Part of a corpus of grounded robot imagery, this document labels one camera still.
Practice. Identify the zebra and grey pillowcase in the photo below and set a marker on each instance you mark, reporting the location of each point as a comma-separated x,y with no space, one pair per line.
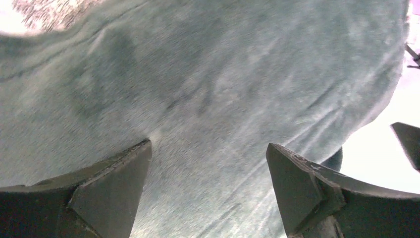
211,83

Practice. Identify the black mini tripod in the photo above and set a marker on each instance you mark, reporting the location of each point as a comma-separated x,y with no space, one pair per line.
414,55

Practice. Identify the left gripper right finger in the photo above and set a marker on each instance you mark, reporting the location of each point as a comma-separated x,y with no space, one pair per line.
317,202

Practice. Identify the floral table cloth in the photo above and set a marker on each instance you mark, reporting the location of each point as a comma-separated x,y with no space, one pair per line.
26,17

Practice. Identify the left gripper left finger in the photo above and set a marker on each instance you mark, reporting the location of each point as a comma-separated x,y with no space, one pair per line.
99,201

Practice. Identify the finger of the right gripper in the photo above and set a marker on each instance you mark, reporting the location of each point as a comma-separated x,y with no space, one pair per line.
409,139

